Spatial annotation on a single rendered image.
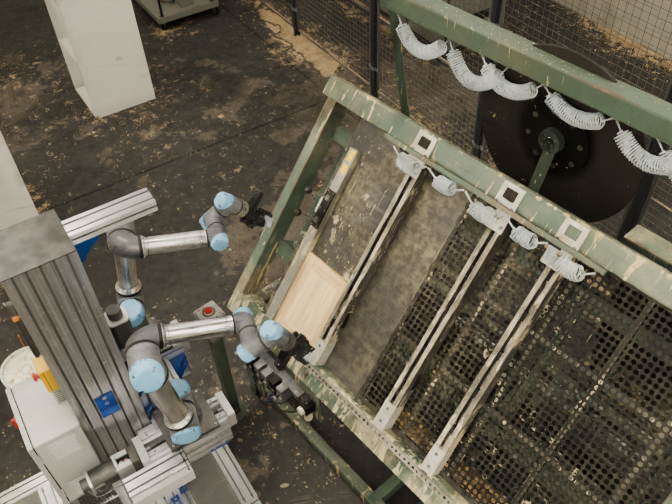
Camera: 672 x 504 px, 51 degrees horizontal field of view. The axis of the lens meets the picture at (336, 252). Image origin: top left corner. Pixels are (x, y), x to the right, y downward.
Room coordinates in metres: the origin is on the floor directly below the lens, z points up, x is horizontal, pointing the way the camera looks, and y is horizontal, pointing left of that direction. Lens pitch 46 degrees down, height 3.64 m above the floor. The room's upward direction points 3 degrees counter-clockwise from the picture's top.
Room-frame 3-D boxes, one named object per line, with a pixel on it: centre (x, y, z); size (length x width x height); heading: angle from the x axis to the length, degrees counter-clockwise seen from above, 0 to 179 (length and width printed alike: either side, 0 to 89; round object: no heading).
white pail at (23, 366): (2.42, 1.81, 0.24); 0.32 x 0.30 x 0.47; 31
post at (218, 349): (2.28, 0.65, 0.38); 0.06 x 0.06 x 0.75; 39
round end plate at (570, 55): (2.34, -0.92, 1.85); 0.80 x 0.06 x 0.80; 39
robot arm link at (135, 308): (2.04, 0.93, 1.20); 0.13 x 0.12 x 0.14; 15
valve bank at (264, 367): (1.98, 0.33, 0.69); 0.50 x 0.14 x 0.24; 39
